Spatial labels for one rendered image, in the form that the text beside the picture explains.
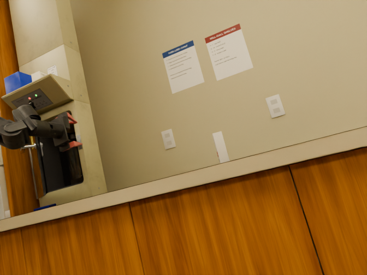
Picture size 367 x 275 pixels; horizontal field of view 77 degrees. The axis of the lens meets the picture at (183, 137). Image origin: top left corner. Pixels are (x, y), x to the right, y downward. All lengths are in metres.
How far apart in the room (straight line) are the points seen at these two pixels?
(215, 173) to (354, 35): 1.11
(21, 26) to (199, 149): 1.19
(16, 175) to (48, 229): 0.53
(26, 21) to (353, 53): 1.70
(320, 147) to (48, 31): 1.35
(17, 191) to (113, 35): 1.12
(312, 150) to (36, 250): 0.90
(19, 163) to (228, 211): 1.10
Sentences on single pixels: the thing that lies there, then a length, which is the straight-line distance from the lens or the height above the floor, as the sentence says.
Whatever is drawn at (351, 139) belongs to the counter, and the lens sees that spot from 0.61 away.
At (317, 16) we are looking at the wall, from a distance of 1.51.
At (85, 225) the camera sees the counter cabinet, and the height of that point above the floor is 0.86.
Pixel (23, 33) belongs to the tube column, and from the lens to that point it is 1.64.
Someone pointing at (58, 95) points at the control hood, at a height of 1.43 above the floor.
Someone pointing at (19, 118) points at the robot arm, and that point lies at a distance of 0.95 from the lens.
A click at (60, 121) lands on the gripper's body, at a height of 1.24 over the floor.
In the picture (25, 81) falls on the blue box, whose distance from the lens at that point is 1.39.
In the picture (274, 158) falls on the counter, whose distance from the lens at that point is 0.58.
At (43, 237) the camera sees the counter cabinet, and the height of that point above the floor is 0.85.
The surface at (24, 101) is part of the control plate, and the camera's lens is 1.37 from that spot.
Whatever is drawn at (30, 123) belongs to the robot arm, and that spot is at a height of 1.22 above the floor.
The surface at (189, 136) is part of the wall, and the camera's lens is 1.37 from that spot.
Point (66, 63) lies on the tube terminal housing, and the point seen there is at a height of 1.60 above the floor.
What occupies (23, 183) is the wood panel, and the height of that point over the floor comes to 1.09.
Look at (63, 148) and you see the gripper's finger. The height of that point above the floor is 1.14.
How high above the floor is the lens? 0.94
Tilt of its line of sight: 9 degrees up
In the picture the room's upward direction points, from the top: 14 degrees counter-clockwise
